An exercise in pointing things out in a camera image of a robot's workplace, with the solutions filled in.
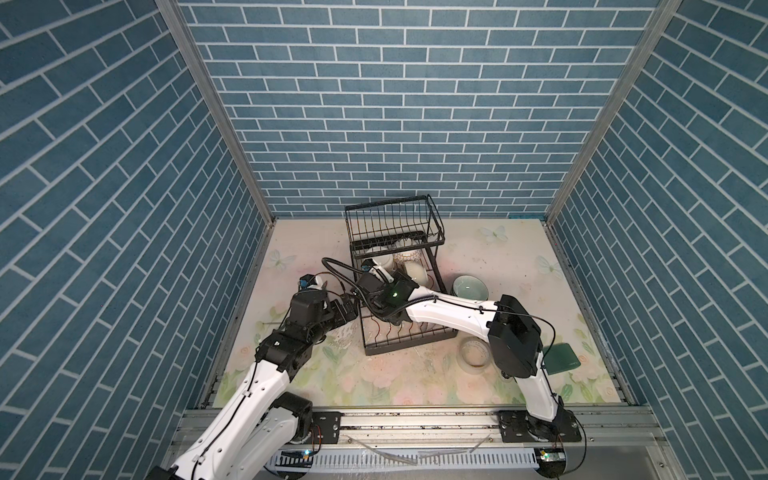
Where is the right controller board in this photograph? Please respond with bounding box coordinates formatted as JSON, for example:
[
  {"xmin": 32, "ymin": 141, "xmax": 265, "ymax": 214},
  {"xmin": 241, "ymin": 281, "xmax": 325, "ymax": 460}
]
[{"xmin": 533, "ymin": 447, "xmax": 567, "ymax": 479}]

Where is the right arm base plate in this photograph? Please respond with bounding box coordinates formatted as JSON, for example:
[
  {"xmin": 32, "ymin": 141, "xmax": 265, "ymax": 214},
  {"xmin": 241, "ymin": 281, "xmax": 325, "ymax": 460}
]
[{"xmin": 497, "ymin": 409, "xmax": 582, "ymax": 443}]

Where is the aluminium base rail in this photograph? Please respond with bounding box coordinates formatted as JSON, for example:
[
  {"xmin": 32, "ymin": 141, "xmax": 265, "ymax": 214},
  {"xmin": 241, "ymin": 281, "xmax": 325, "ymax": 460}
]
[{"xmin": 161, "ymin": 405, "xmax": 667, "ymax": 463}]

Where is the cream ceramic bowl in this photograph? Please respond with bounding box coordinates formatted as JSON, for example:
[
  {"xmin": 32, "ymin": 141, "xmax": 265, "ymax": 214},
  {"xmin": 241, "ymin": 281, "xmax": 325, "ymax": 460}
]
[{"xmin": 402, "ymin": 261, "xmax": 430, "ymax": 287}]

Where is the left controller board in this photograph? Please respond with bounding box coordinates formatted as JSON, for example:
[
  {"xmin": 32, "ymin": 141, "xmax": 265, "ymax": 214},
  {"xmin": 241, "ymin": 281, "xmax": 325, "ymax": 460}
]
[{"xmin": 274, "ymin": 450, "xmax": 317, "ymax": 478}]

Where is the plain white ceramic bowl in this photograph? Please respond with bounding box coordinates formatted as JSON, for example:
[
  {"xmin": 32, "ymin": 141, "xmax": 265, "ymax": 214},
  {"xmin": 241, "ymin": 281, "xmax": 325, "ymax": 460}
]
[{"xmin": 372, "ymin": 254, "xmax": 396, "ymax": 274}]

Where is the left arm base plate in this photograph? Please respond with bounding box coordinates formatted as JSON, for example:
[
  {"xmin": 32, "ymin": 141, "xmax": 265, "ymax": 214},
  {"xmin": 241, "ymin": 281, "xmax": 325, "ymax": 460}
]
[{"xmin": 296, "ymin": 411, "xmax": 343, "ymax": 445}]

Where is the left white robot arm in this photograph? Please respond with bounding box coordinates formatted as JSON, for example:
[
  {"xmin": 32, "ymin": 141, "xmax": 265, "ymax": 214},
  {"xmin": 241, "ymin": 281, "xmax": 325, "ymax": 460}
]
[{"xmin": 146, "ymin": 275, "xmax": 360, "ymax": 479}]

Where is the black wire dish rack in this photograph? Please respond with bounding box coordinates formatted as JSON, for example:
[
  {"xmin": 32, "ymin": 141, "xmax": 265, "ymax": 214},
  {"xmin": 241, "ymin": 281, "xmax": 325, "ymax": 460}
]
[{"xmin": 344, "ymin": 195, "xmax": 458, "ymax": 356}]

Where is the green sponge pad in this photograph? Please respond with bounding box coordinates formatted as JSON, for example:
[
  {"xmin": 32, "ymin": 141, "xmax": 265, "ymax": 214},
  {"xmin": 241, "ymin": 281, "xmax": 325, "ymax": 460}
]
[{"xmin": 543, "ymin": 343, "xmax": 582, "ymax": 375}]

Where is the white cable tie strip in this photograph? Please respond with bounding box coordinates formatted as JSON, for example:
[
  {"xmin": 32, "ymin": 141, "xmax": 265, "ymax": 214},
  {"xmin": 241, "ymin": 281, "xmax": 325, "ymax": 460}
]
[{"xmin": 347, "ymin": 435, "xmax": 491, "ymax": 466}]

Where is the controller board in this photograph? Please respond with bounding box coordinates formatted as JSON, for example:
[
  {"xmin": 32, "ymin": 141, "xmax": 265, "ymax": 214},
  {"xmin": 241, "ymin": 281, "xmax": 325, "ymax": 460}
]
[
  {"xmin": 533, "ymin": 447, "xmax": 567, "ymax": 479},
  {"xmin": 274, "ymin": 450, "xmax": 317, "ymax": 478}
]

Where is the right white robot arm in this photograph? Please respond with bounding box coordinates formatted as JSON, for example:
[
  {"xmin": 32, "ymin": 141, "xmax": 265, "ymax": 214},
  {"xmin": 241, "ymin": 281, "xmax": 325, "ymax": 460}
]
[{"xmin": 355, "ymin": 267, "xmax": 568, "ymax": 442}]

